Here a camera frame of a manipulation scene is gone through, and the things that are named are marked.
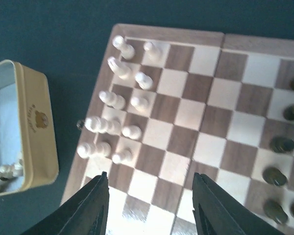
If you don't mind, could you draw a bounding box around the white chess bishop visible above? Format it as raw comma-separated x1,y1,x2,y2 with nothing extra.
98,91,126,110

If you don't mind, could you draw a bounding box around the dark chess pawn six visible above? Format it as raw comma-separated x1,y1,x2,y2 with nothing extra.
263,199,289,225

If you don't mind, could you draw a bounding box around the white chess rook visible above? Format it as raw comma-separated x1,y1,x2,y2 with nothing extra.
112,35,135,60

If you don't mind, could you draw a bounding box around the white bishop in tin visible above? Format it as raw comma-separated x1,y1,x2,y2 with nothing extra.
0,164,13,179

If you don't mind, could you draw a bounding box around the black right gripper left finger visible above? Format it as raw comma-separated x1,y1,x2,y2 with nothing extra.
23,171,109,235

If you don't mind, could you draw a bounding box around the white chess knight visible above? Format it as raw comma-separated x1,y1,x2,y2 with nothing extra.
107,56,132,80

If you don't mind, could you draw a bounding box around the dark chess pawn four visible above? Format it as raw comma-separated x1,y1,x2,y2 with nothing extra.
269,136,294,153

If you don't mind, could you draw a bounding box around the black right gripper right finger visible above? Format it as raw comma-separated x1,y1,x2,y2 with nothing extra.
192,172,282,235

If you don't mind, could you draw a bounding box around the white chess queen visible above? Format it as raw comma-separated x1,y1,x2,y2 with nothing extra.
76,142,111,159

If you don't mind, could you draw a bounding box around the metal board clasp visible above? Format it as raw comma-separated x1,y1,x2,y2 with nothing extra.
76,119,85,130

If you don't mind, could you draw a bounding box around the white chess pawn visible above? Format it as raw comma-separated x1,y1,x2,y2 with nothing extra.
122,125,142,140
130,96,150,113
135,71,153,90
112,148,133,164
144,41,163,65

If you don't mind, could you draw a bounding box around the dark chess pawn five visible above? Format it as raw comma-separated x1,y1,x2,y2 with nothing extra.
262,167,288,187

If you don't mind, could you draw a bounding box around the wooden chess board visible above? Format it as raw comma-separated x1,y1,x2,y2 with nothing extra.
62,23,294,235

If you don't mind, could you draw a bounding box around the yellow tin box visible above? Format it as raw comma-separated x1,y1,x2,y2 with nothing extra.
0,60,59,196

